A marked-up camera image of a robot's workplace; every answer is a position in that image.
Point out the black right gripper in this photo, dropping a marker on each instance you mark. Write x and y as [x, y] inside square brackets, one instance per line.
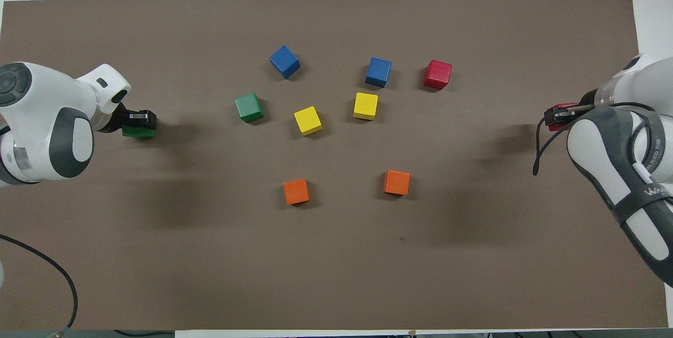
[589, 104]

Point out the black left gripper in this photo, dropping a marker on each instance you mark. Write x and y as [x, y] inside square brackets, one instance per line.
[116, 120]

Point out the red wooden cube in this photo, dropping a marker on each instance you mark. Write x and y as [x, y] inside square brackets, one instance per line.
[437, 74]
[558, 124]

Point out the green wooden cube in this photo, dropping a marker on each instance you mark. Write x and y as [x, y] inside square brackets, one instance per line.
[139, 134]
[248, 107]

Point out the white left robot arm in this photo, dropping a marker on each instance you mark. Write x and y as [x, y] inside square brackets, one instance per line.
[52, 106]

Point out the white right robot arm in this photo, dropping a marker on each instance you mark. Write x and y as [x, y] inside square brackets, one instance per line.
[620, 170]

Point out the blue wooden cube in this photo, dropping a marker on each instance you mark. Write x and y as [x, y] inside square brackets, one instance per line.
[284, 61]
[378, 72]

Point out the yellow wooden cube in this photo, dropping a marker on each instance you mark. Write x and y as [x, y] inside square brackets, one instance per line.
[365, 105]
[308, 120]

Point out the orange wooden cube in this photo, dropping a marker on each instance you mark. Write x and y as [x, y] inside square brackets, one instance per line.
[296, 191]
[396, 182]

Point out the brown table mat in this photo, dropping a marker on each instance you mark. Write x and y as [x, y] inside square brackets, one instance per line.
[336, 254]

